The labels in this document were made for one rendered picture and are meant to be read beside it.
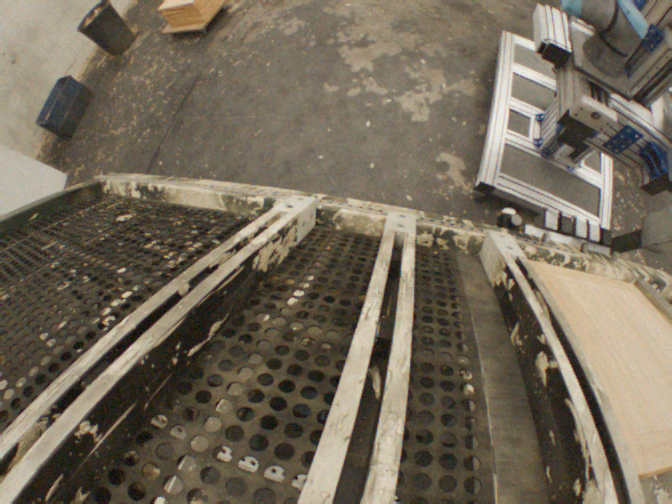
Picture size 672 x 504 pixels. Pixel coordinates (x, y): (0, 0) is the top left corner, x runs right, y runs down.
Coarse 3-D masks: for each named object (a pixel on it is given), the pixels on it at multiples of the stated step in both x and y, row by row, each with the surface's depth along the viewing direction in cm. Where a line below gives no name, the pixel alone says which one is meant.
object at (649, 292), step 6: (636, 282) 56; (642, 282) 53; (642, 288) 52; (648, 288) 50; (648, 294) 50; (654, 294) 48; (654, 300) 47; (660, 300) 45; (660, 306) 44; (666, 306) 42; (660, 312) 43; (666, 312) 41; (666, 318) 41
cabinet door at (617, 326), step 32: (576, 288) 53; (608, 288) 54; (576, 320) 42; (608, 320) 42; (640, 320) 41; (608, 352) 34; (640, 352) 33; (608, 384) 27; (640, 384) 26; (640, 416) 21; (640, 448) 17
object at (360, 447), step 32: (384, 256) 46; (384, 288) 38; (384, 320) 33; (352, 352) 27; (384, 352) 31; (352, 384) 23; (384, 384) 24; (352, 416) 21; (384, 416) 21; (320, 448) 18; (352, 448) 21; (384, 448) 18; (320, 480) 16; (352, 480) 16; (384, 480) 16
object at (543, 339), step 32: (480, 256) 65; (512, 256) 52; (512, 288) 44; (544, 288) 41; (512, 320) 41; (544, 320) 33; (544, 352) 29; (576, 352) 27; (544, 384) 27; (576, 384) 22; (544, 416) 24; (576, 416) 19; (608, 416) 18; (544, 448) 22; (576, 448) 17; (608, 448) 15; (576, 480) 15; (608, 480) 12
